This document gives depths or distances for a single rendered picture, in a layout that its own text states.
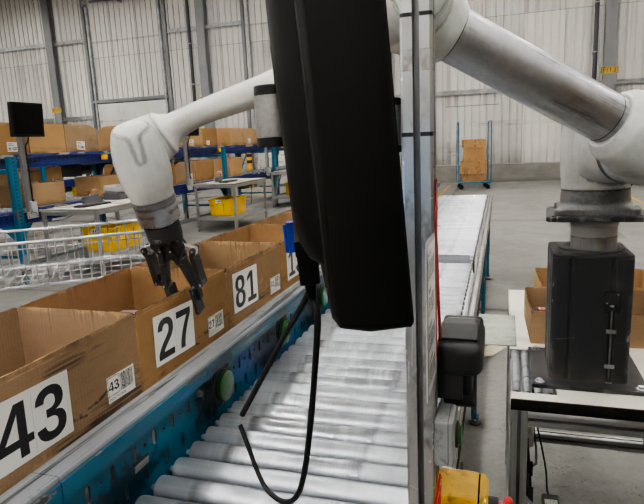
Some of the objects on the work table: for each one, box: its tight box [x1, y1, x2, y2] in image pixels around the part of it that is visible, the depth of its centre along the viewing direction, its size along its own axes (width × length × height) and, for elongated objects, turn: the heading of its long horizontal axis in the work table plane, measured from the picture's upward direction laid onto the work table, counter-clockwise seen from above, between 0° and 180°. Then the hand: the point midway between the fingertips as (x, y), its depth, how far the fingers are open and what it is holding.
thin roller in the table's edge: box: [521, 350, 532, 393], centre depth 150 cm, size 2×28×2 cm, turn 175°
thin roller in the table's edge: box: [511, 350, 521, 392], centre depth 151 cm, size 2×28×2 cm, turn 175°
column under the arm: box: [528, 241, 644, 397], centre depth 144 cm, size 26×26×33 cm
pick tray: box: [524, 287, 644, 349], centre depth 175 cm, size 28×38×10 cm
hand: (186, 299), depth 130 cm, fingers open, 5 cm apart
